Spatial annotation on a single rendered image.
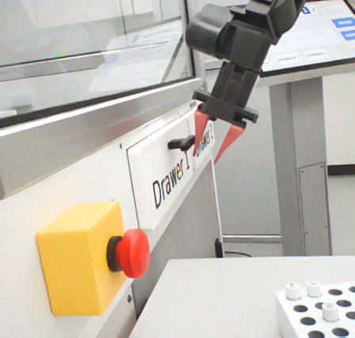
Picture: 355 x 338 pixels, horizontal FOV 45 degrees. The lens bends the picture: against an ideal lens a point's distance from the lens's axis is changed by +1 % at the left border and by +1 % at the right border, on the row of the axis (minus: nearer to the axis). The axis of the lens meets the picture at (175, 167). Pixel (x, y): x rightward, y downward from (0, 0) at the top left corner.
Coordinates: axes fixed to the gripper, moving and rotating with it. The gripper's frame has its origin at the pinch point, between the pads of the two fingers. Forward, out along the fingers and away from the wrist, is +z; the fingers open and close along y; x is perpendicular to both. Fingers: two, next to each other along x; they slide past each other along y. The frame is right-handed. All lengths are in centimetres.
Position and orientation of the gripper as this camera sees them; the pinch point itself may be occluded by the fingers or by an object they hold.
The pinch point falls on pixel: (206, 155)
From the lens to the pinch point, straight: 68.1
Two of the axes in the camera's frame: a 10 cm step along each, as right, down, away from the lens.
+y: -9.2, -3.7, 0.7
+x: -1.7, 2.3, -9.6
